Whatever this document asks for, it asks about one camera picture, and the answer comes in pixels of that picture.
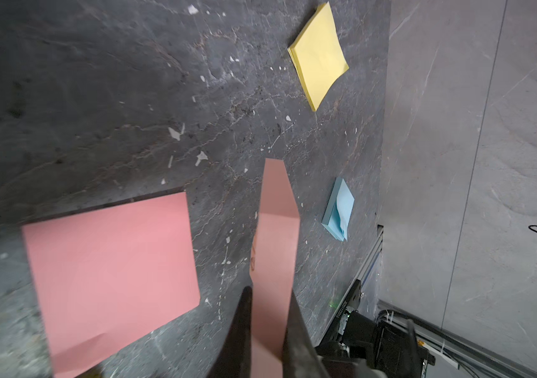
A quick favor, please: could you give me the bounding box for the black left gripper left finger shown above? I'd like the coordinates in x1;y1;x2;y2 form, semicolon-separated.
206;286;253;378

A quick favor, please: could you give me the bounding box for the salmon torn memo page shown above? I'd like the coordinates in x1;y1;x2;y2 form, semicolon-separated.
250;158;300;377

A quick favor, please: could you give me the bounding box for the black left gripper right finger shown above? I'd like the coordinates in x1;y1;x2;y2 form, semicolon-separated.
282;292;329;378

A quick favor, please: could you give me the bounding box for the pink memo pad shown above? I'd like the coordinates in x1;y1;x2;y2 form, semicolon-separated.
22;192;200;377

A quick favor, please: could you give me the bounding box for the blue memo pad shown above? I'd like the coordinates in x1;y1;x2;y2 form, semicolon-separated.
321;177;355;241

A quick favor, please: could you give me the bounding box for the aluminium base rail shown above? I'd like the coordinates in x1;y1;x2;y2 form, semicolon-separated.
320;225;385;341

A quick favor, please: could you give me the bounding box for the yellow memo pad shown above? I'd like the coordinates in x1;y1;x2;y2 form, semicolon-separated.
287;3;349;112

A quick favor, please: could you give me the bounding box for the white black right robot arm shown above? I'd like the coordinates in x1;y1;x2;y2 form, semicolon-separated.
315;280;436;377

